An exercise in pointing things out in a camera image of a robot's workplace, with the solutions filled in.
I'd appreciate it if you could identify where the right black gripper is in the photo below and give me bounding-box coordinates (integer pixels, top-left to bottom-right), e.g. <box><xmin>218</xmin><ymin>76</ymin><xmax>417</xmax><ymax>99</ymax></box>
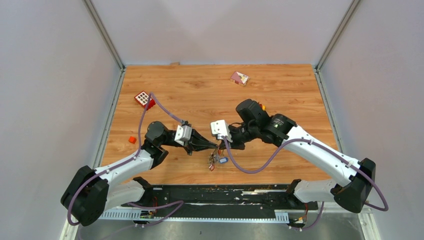
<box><xmin>219</xmin><ymin>122</ymin><xmax>258</xmax><ymax>151</ymax></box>

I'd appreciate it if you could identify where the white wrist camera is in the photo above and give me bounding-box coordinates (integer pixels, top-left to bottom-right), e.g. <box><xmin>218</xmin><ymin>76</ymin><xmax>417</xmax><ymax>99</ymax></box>
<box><xmin>174</xmin><ymin>125</ymin><xmax>193</xmax><ymax>146</ymax></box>
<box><xmin>210</xmin><ymin>119</ymin><xmax>233</xmax><ymax>143</ymax></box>

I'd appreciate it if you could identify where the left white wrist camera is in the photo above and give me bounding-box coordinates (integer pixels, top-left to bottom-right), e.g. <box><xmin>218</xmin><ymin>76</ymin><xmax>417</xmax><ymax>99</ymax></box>
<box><xmin>174</xmin><ymin>125</ymin><xmax>193</xmax><ymax>146</ymax></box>

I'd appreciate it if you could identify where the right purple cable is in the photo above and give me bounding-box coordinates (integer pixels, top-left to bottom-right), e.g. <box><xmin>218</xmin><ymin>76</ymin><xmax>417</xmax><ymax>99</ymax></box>
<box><xmin>222</xmin><ymin>135</ymin><xmax>389</xmax><ymax>212</ymax></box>

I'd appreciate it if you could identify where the large perforated metal keyring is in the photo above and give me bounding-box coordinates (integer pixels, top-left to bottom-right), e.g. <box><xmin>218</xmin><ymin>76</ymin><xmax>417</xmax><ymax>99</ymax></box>
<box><xmin>208</xmin><ymin>147</ymin><xmax>222</xmax><ymax>165</ymax></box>

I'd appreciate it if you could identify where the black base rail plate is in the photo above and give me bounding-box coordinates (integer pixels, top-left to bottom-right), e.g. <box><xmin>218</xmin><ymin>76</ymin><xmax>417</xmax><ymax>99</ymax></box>
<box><xmin>135</xmin><ymin>184</ymin><xmax>321</xmax><ymax>218</ymax></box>

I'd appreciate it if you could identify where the pink patterned wooden block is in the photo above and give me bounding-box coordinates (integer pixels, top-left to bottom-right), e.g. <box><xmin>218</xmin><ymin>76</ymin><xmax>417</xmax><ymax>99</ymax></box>
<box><xmin>230</xmin><ymin>71</ymin><xmax>250</xmax><ymax>87</ymax></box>

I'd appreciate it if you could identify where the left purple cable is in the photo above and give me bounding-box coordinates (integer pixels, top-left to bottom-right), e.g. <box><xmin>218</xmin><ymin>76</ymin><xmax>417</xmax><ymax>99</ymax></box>
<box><xmin>67</xmin><ymin>92</ymin><xmax>189</xmax><ymax>227</ymax></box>

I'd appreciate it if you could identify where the white slotted cable duct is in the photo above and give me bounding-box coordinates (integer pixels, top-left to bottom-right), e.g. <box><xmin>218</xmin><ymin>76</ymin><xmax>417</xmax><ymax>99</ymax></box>
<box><xmin>98</xmin><ymin>208</ymin><xmax>290</xmax><ymax>224</ymax></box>

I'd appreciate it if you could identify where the purple cable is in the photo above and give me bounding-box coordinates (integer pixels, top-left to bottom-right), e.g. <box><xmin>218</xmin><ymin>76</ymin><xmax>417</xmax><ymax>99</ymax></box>
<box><xmin>67</xmin><ymin>92</ymin><xmax>189</xmax><ymax>227</ymax></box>
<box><xmin>222</xmin><ymin>135</ymin><xmax>389</xmax><ymax>212</ymax></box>

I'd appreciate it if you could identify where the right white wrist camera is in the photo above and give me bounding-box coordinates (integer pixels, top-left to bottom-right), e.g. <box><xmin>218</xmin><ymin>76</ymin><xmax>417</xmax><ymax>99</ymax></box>
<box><xmin>210</xmin><ymin>119</ymin><xmax>233</xmax><ymax>143</ymax></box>

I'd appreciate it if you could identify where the blue key tag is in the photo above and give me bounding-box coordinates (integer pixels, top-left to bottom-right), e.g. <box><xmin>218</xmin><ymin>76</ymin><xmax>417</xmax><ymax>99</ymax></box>
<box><xmin>218</xmin><ymin>157</ymin><xmax>229</xmax><ymax>164</ymax></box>

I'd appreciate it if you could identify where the red window toy brick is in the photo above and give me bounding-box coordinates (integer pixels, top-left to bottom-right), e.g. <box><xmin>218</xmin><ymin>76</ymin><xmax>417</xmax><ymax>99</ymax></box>
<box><xmin>134</xmin><ymin>91</ymin><xmax>156</xmax><ymax>110</ymax></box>

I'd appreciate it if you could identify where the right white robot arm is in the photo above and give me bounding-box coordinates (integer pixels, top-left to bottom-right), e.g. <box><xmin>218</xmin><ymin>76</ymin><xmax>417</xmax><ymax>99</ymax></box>
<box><xmin>219</xmin><ymin>99</ymin><xmax>376</xmax><ymax>213</ymax></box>

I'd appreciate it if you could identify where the small orange cube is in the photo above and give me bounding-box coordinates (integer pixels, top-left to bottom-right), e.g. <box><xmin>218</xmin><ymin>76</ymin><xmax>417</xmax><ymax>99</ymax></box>
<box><xmin>128</xmin><ymin>136</ymin><xmax>137</xmax><ymax>144</ymax></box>

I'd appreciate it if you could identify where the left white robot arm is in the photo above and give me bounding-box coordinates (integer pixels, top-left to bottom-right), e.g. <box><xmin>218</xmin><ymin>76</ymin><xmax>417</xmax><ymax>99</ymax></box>
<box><xmin>60</xmin><ymin>121</ymin><xmax>219</xmax><ymax>226</ymax></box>

